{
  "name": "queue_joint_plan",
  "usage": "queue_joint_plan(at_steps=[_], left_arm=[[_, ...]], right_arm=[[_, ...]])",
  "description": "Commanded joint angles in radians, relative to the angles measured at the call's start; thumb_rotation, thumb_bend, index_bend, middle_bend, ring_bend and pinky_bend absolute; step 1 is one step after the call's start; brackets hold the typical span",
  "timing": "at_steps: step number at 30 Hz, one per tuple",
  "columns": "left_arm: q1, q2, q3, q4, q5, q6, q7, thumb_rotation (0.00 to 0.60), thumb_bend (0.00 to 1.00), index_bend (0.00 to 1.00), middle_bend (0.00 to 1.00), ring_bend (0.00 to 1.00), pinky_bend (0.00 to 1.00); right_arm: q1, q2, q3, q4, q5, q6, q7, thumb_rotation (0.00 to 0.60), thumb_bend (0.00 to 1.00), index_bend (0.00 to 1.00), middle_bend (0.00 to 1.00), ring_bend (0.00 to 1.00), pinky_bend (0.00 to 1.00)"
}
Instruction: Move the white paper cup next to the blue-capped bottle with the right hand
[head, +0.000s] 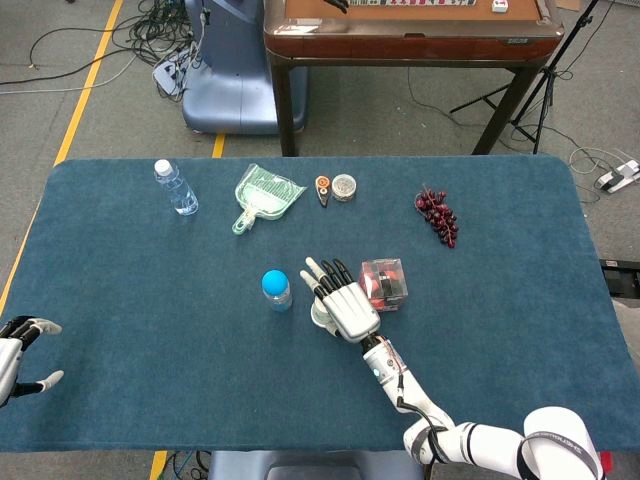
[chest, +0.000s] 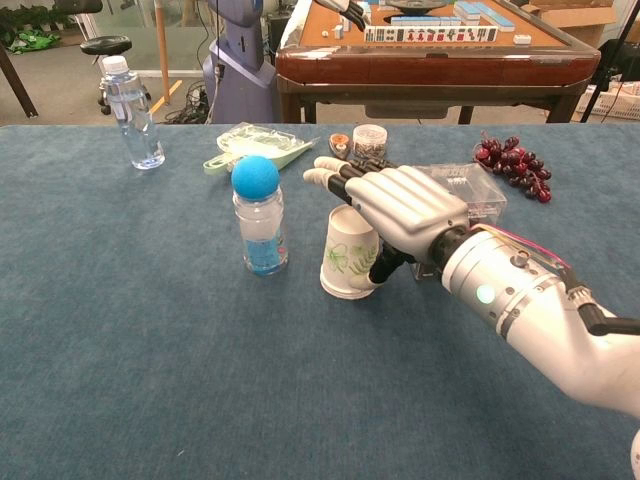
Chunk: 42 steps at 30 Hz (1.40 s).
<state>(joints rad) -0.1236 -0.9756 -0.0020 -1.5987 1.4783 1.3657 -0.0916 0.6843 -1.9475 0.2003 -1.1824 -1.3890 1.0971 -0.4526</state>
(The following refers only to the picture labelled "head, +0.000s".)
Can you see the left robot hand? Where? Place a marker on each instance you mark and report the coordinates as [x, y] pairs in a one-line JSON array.
[[7, 365]]

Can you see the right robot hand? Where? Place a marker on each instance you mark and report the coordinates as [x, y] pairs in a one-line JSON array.
[[350, 312]]

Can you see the white paper cup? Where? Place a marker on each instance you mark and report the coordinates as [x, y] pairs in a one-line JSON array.
[[319, 314]]

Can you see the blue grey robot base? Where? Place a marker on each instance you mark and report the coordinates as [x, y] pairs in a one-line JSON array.
[[230, 75]]

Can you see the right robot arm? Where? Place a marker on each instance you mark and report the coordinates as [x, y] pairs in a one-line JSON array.
[[390, 365]]

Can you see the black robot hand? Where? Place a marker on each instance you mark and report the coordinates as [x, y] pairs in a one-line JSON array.
[[339, 4]]

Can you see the clear box red black toy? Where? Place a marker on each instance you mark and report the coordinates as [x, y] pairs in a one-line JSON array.
[[387, 282]]

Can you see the small bottle blue cap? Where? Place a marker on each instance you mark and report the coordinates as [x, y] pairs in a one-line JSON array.
[[275, 284]]

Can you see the orange correction tape dispenser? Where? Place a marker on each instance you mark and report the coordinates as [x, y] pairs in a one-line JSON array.
[[323, 187]]

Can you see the red grape bunch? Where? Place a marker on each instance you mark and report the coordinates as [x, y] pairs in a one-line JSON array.
[[440, 215]]

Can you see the green white dustpan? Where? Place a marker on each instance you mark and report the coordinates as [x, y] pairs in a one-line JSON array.
[[262, 197]]

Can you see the blue table cloth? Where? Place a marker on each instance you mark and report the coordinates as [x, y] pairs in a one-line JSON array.
[[200, 360]]

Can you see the grey robot chassis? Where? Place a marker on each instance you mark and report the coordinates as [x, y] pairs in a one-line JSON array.
[[315, 467]]

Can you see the clear bottle white cap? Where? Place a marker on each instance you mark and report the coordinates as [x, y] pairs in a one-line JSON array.
[[177, 192]]

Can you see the brown mahjong table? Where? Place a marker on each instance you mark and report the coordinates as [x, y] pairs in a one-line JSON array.
[[400, 45]]

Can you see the black floor box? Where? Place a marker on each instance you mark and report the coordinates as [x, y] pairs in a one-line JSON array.
[[622, 277]]

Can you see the white power strip with plugs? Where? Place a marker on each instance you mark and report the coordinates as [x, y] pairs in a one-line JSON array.
[[167, 72]]

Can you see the black tripod stand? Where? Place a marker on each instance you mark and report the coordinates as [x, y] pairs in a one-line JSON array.
[[547, 75]]

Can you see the mahjong tile row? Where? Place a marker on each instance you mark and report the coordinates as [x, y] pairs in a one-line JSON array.
[[410, 2]]

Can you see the single white mahjong tile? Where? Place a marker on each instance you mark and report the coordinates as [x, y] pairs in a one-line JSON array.
[[500, 5]]

